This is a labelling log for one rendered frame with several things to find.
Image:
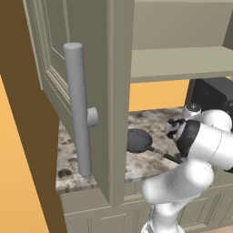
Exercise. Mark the grey-green base cabinets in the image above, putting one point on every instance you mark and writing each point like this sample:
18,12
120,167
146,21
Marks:
100,215

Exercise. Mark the grey-green cabinet door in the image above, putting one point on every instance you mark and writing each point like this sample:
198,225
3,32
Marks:
100,75

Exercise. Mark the black frying pan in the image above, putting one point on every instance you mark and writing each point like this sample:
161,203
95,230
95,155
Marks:
139,140

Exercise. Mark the grey-green wall cabinet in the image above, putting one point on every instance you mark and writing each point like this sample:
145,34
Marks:
179,60

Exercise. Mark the black countertop appliance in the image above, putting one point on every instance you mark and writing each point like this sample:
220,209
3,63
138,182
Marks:
210,94

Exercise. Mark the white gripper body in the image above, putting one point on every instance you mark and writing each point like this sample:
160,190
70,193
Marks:
173,129

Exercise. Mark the brown tall side panel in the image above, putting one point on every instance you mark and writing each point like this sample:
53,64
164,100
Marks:
27,121

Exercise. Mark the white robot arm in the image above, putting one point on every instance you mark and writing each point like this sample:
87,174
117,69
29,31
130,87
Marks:
194,142

